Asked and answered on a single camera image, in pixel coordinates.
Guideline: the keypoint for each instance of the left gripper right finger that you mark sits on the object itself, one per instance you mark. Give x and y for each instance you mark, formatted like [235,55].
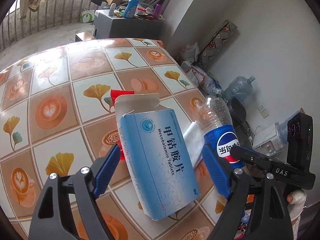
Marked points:
[219,170]

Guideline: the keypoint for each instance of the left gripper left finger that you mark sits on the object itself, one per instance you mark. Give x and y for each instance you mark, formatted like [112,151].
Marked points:
[103,169]

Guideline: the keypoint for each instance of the white tissue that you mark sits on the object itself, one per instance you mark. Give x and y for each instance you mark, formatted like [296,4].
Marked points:
[194,141]

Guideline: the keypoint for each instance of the clear plastic pepsi bottle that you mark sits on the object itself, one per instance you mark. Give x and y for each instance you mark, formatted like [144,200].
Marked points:
[216,123]

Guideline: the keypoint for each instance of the blue medicine box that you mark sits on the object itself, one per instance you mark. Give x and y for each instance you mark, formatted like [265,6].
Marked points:
[156,155]

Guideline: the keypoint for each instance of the floor trash bag pile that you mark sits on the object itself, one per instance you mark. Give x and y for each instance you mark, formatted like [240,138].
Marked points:
[188,61]

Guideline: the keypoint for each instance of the right white gloved hand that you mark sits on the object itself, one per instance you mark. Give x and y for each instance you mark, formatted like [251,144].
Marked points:
[297,198]

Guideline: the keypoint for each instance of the white water dispenser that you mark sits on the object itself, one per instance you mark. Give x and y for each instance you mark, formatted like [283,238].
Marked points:
[268,141]

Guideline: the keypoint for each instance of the black rice cooker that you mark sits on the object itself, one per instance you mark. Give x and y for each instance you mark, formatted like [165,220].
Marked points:
[237,111]

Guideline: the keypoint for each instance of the empty blue water jug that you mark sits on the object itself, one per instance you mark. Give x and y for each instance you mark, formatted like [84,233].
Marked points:
[240,88]

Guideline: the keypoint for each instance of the rolled patterned mat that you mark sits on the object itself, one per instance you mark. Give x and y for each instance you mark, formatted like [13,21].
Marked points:
[216,42]

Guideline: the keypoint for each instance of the small brown stool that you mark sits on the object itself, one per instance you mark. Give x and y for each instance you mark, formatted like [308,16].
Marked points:
[84,36]

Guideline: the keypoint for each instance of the gray storage cabinet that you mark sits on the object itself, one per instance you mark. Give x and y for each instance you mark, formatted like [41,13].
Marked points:
[107,26]

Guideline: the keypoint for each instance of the blue detergent bottle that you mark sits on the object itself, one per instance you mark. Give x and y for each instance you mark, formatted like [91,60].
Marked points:
[131,8]

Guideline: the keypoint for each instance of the purple cup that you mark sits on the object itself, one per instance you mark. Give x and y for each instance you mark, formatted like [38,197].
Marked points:
[157,11]

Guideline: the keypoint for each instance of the metal balcony railing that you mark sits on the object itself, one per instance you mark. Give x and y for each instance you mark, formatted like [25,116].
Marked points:
[50,13]

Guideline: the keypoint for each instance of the wall power socket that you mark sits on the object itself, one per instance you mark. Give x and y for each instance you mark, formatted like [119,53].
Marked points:
[264,112]

